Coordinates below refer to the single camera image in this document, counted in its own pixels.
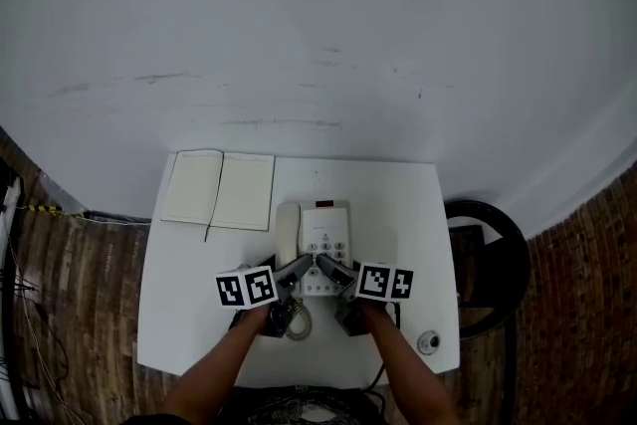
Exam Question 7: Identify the grey coiled telephone cord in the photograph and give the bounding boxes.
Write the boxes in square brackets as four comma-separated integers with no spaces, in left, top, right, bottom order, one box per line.
[282,295,315,342]

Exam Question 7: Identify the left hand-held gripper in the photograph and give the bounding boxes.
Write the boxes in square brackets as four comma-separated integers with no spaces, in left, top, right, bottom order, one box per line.
[214,253,315,340]

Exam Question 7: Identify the open cream notebook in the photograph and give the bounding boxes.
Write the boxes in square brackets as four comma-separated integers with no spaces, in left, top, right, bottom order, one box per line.
[159,148,277,244]

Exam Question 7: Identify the black floor cables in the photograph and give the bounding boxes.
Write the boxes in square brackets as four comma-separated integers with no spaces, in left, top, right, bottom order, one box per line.
[0,258,71,414]

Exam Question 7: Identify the person's black printed shirt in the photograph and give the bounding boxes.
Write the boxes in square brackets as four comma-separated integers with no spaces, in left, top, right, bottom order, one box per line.
[121,383,395,425]

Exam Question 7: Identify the white telephone base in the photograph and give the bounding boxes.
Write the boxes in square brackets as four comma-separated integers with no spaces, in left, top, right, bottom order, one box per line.
[297,199,353,298]

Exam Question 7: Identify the white table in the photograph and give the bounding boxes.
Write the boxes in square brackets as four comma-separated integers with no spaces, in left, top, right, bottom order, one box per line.
[136,152,462,390]

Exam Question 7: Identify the small round silver dome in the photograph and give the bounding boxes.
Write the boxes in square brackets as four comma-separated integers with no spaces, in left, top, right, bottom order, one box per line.
[416,328,442,356]

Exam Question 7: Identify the white telephone handset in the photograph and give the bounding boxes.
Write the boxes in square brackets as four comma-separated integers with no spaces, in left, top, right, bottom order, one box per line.
[274,201,303,271]

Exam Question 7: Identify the person's right forearm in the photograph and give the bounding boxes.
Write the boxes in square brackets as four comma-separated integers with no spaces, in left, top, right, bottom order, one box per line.
[356,299,460,425]

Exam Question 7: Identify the black round stool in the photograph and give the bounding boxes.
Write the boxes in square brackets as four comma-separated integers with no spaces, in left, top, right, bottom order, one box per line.
[442,199,531,340]

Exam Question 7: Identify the person's left forearm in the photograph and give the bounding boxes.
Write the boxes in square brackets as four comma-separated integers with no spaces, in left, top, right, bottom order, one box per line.
[162,304,274,425]

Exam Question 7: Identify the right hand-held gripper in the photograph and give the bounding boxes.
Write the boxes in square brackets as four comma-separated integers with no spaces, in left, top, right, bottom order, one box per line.
[316,253,415,338]

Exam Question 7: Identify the thin white floor cable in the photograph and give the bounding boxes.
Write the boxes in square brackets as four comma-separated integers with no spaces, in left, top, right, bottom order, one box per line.
[79,212,152,227]

